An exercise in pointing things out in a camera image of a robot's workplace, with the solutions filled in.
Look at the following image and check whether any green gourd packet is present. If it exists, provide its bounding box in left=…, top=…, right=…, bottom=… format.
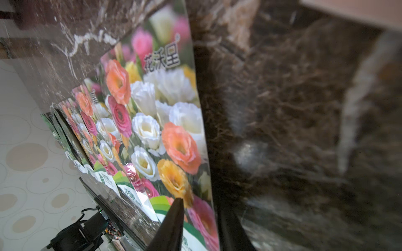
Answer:
left=41, top=113, right=80, bottom=162

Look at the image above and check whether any orange striped seed packet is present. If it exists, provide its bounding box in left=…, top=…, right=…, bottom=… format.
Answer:
left=300, top=0, right=402, bottom=31

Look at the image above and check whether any flower seed packet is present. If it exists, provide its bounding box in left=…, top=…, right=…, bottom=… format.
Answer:
left=72, top=84, right=158, bottom=222
left=58, top=98, right=121, bottom=197
left=97, top=1, right=220, bottom=251

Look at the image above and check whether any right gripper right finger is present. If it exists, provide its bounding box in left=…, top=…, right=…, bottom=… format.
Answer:
left=217, top=200, right=256, bottom=251

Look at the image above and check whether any flower seed packet back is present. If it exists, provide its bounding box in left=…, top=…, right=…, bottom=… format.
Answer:
left=72, top=84, right=158, bottom=222

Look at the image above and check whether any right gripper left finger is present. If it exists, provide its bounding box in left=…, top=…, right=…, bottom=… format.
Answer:
left=147, top=198, right=184, bottom=251

